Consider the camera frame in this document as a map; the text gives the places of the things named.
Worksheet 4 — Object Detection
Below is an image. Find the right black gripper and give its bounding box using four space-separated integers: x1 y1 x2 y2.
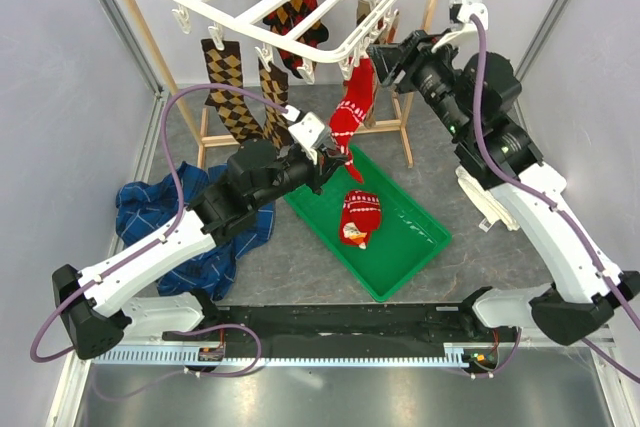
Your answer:
367 28 471 139

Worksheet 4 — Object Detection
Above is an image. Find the tan brown argyle sock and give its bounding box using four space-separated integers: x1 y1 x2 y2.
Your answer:
356 0 399 129

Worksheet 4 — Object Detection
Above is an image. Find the red christmas sock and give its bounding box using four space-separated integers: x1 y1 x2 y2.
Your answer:
329 58 375 183
339 190 382 250

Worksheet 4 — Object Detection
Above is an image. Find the brown yellow argyle sock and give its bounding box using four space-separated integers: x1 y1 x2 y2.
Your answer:
258 62 293 149
200 38 264 143

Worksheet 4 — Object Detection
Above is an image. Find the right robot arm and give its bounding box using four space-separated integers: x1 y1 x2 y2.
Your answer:
366 31 639 346

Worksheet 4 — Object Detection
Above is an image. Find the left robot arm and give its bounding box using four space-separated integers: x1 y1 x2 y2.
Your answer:
52 139 349 360

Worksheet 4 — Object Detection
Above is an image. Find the white plastic clip hanger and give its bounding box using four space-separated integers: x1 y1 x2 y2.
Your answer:
172 0 397 84

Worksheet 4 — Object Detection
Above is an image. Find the green plastic tray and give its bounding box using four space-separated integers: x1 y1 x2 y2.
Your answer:
285 147 452 302

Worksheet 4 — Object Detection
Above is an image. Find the black red argyle sock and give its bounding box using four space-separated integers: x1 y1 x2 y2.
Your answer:
263 0 329 79

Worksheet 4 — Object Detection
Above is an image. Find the blue plaid shirt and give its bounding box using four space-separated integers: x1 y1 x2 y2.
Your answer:
115 174 276 301

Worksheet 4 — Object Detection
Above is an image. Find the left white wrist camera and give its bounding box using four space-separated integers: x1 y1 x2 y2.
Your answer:
283 105 331 164

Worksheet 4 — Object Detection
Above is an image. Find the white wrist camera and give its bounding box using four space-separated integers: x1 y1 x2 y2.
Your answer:
283 105 331 164
431 0 489 53

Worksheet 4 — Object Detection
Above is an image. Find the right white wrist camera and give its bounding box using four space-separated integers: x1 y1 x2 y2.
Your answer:
431 0 489 53

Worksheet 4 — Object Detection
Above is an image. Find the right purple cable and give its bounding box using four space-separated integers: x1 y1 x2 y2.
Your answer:
469 14 640 391

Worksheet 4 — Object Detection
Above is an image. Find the purple cable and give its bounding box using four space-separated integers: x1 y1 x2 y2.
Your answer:
29 83 301 363
469 14 640 391

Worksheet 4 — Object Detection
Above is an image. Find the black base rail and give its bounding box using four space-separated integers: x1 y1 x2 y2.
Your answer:
164 300 536 366

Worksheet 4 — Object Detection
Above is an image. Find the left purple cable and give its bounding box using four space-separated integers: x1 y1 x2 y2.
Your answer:
29 83 301 363

